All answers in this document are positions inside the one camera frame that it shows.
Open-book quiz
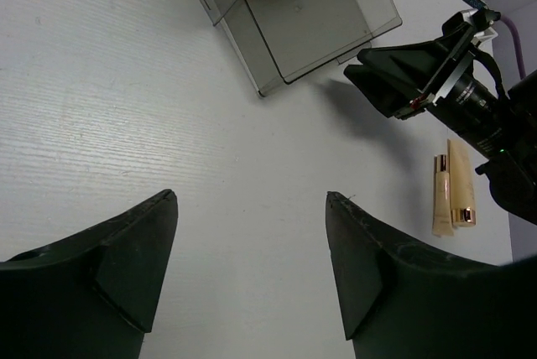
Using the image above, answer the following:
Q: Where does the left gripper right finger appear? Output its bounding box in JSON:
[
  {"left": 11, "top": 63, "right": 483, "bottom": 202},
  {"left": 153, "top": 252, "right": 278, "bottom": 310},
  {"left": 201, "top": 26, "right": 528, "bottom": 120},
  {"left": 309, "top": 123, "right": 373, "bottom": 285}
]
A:
[{"left": 326, "top": 192, "right": 536, "bottom": 358}]

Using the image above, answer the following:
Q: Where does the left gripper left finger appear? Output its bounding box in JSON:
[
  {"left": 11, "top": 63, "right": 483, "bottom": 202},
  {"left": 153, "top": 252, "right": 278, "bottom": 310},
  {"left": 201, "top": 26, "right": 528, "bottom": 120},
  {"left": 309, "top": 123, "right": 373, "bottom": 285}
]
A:
[{"left": 1, "top": 190, "right": 178, "bottom": 358}]

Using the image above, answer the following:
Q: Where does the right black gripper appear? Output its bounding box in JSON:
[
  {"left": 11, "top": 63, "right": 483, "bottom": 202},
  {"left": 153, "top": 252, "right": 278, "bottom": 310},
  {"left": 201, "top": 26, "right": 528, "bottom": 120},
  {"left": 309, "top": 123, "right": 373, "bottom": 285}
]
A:
[{"left": 344, "top": 12, "right": 536, "bottom": 158}]

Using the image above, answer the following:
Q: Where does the clear bottom drawer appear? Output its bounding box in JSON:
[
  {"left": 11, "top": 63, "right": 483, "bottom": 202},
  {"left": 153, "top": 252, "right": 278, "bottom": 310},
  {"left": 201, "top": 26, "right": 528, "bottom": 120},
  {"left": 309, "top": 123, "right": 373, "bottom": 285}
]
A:
[{"left": 222, "top": 0, "right": 402, "bottom": 97}]

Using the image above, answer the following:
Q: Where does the wide beige cream tube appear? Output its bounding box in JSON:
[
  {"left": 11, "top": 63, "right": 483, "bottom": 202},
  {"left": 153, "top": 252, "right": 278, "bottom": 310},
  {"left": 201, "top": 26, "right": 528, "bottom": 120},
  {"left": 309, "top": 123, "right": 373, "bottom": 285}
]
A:
[{"left": 447, "top": 138, "right": 477, "bottom": 227}]

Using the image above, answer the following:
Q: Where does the slim beige concealer tube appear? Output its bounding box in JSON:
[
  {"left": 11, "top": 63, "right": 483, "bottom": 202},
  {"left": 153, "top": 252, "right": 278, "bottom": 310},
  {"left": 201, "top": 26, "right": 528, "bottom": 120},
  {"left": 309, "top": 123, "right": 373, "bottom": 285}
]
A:
[{"left": 432, "top": 154, "right": 454, "bottom": 237}]

